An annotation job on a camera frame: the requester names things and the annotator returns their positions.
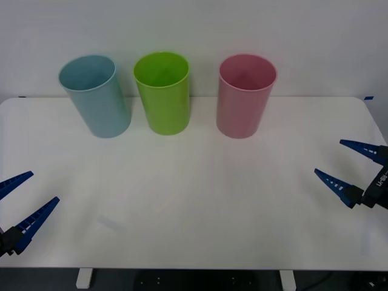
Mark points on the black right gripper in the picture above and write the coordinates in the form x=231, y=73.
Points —
x=379, y=188

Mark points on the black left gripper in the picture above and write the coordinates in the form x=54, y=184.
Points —
x=3, y=244

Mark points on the white table leg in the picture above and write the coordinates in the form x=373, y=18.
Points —
x=287, y=280
x=84, y=279

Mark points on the pale blue plastic bin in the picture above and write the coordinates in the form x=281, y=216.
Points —
x=100, y=109

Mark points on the pink plastic bin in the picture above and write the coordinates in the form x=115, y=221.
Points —
x=239, y=112

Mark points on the green plastic bin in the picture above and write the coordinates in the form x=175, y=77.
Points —
x=166, y=109

